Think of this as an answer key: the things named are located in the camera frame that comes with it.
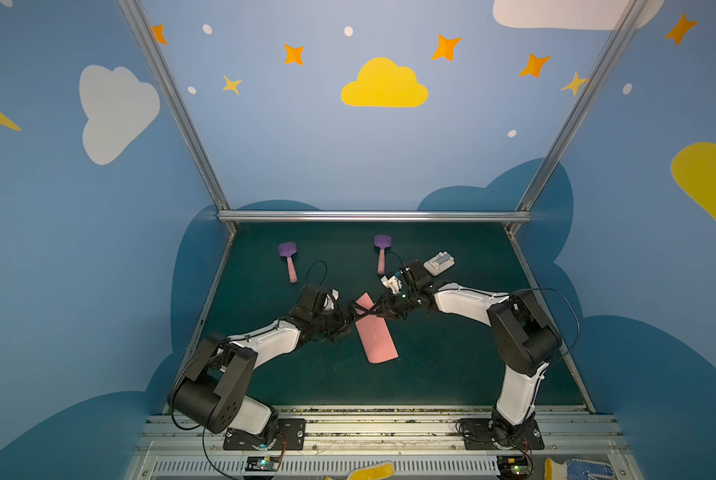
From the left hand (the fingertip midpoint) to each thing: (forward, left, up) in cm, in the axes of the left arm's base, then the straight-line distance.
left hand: (363, 321), depth 86 cm
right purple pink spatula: (+38, -7, -7) cm, 39 cm away
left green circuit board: (-33, +24, -10) cm, 42 cm away
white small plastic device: (+28, -28, -7) cm, 40 cm away
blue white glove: (-34, -51, -8) cm, 62 cm away
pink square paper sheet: (0, -4, -10) cm, 11 cm away
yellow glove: (-35, -5, -8) cm, 36 cm away
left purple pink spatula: (+33, +29, -6) cm, 44 cm away
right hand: (+4, -2, -1) cm, 5 cm away
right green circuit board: (-34, -37, -9) cm, 51 cm away
